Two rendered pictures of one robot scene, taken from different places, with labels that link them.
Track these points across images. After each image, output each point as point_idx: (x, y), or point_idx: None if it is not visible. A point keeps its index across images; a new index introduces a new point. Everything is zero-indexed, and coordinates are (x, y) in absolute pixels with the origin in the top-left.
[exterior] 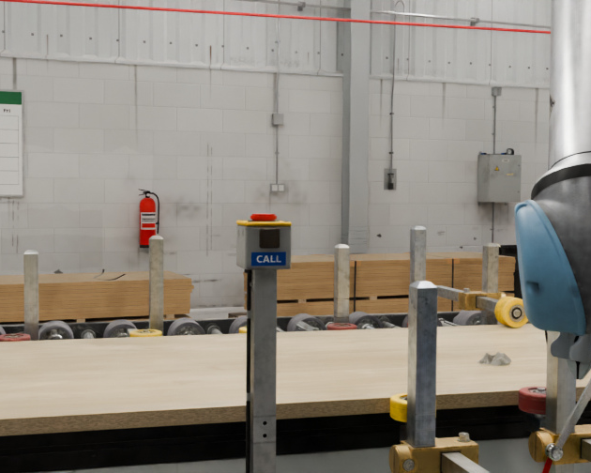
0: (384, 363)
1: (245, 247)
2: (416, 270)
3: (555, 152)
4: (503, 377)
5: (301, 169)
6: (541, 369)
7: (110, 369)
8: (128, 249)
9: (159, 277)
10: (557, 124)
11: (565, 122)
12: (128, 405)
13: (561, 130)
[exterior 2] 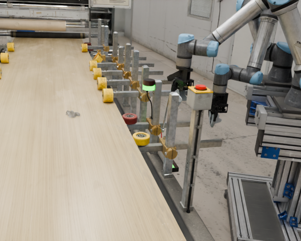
0: (66, 134)
1: (211, 101)
2: None
3: None
4: (102, 117)
5: None
6: (88, 110)
7: (51, 213)
8: None
9: None
10: None
11: None
12: (152, 199)
13: None
